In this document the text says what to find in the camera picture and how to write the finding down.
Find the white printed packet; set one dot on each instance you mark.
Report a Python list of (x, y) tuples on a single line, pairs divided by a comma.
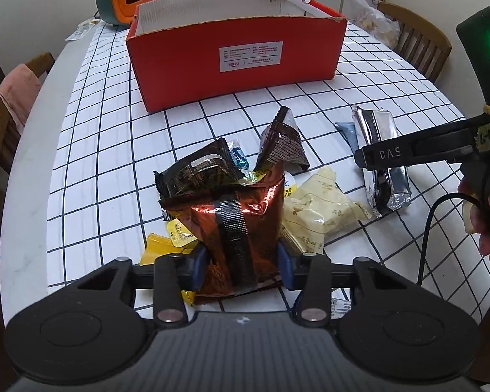
[(342, 306)]

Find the small clear wrapped packet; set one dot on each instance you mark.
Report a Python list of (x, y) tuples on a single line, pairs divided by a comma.
[(81, 30)]

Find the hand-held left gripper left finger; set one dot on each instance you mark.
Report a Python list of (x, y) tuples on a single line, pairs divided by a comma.
[(199, 267)]

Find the dark netted snack packet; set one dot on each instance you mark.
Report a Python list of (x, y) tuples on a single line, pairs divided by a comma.
[(196, 171)]

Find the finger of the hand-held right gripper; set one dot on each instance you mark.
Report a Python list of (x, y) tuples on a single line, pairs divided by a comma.
[(386, 154)]

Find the shiny brown snack bag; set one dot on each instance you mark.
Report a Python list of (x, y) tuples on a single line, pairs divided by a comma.
[(212, 228)]

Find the small yellow packet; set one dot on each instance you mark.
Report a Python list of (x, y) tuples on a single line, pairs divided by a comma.
[(179, 232), (155, 249)]

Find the pink towel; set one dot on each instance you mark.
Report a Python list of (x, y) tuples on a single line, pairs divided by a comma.
[(18, 94)]

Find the pale yellow snack packet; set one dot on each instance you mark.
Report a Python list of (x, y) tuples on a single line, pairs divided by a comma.
[(302, 232), (330, 204)]

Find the dark brown snack packet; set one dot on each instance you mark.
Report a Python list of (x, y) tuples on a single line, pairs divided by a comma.
[(281, 143)]

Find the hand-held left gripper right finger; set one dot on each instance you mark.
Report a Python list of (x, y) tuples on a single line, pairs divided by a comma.
[(286, 267)]

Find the clear plastic bag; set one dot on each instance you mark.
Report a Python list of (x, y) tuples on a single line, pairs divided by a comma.
[(375, 20)]

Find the silver foil snack packet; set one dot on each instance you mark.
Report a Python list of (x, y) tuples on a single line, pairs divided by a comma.
[(375, 126)]

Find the round white yellow jelly cup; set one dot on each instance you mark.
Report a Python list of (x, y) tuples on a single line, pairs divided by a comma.
[(289, 186)]

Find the blue wrapped candy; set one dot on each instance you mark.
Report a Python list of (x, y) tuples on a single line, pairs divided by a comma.
[(239, 157)]

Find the grey blue snack packet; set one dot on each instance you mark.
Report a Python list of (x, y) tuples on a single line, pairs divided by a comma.
[(348, 134)]

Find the red cardboard box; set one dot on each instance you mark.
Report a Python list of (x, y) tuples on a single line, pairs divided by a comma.
[(175, 69)]

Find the black checked white tablecloth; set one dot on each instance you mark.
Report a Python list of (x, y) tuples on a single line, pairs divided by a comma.
[(106, 130)]

